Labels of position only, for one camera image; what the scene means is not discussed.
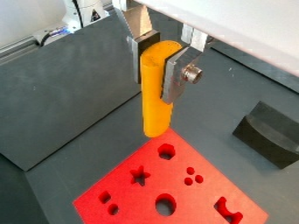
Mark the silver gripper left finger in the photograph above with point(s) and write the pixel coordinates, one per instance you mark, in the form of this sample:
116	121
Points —
141	34

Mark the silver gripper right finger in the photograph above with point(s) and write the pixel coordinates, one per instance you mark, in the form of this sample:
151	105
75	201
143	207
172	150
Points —
180	68

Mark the yellow oval peg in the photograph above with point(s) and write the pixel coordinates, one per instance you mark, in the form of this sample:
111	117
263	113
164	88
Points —
156	111

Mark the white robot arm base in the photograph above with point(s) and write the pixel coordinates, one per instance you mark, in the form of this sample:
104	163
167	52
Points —
81	13

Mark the black curved holder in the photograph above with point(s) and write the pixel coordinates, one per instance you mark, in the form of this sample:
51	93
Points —
271	133

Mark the red shape sorter block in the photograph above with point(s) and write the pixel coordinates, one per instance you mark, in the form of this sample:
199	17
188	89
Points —
167	185

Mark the aluminium rail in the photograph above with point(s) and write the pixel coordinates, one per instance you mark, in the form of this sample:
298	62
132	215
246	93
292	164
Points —
17	49

